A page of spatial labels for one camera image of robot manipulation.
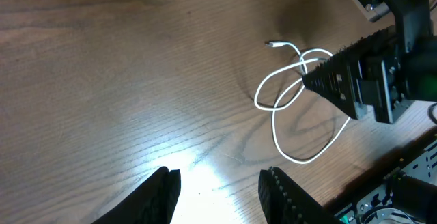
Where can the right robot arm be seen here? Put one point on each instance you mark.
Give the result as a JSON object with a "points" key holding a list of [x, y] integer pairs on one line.
{"points": [[416, 44]]}

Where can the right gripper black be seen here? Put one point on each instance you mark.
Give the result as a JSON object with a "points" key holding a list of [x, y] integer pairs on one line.
{"points": [[378, 83]]}

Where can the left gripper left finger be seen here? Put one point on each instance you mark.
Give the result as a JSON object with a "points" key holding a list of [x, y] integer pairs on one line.
{"points": [[152, 202]]}

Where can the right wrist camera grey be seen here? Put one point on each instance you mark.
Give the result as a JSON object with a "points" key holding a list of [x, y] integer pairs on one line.
{"points": [[367, 2]]}

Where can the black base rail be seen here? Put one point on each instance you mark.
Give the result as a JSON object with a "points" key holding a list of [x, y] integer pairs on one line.
{"points": [[404, 180]]}

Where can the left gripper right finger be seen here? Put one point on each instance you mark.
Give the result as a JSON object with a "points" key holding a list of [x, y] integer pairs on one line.
{"points": [[284, 202]]}

